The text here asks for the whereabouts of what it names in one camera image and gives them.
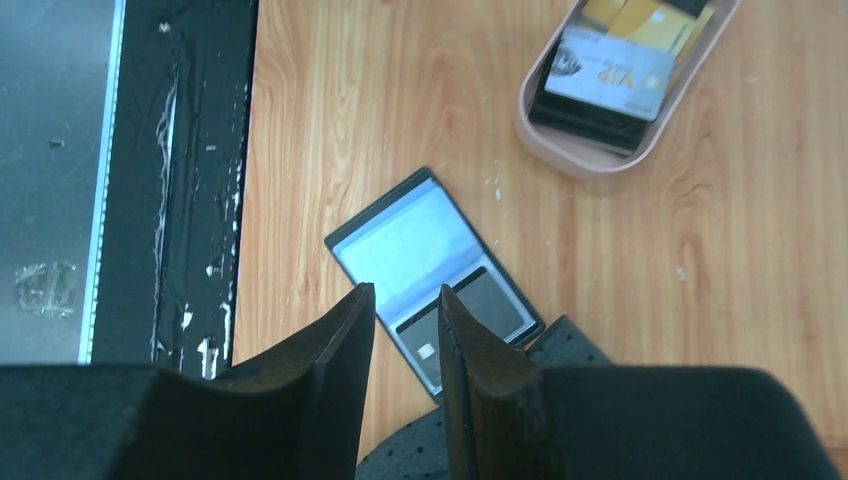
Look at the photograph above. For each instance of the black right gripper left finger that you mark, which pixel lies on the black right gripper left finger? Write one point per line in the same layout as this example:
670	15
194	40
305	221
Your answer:
294	411

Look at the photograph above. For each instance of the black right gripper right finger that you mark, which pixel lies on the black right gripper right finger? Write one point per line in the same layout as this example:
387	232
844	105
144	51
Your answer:
624	422

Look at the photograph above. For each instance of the black credit card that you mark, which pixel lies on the black credit card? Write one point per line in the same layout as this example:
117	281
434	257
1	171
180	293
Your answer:
464	324

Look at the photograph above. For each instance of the black card holder wallet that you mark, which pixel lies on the black card holder wallet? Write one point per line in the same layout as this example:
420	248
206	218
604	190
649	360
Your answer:
408	244

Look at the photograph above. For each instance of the pink oval card tray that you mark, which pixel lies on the pink oval card tray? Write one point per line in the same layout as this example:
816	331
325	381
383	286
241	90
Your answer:
590	142

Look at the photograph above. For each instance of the silver VIP credit card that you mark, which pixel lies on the silver VIP credit card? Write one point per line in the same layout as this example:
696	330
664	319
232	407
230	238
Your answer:
608	72

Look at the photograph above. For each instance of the dark grey dotted cloth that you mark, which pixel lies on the dark grey dotted cloth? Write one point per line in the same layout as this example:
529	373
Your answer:
419	449

